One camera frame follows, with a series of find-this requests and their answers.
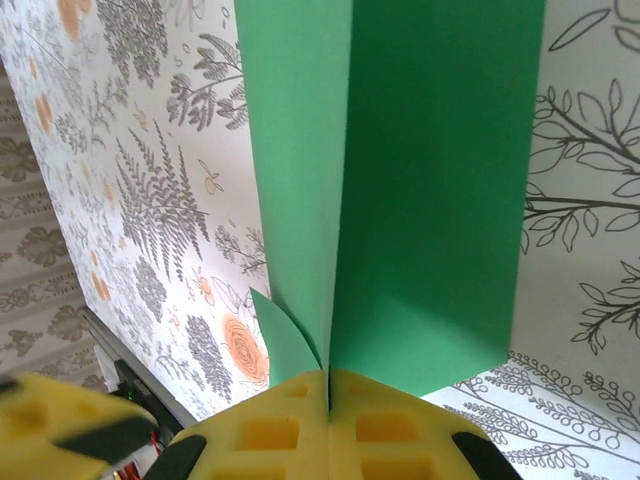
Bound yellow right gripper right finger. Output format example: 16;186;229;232
328;368;517;480

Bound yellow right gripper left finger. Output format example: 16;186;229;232
142;369;332;480

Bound floral table cover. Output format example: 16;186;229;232
0;0;640;480

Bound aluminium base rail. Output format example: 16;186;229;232
82;307;201;436

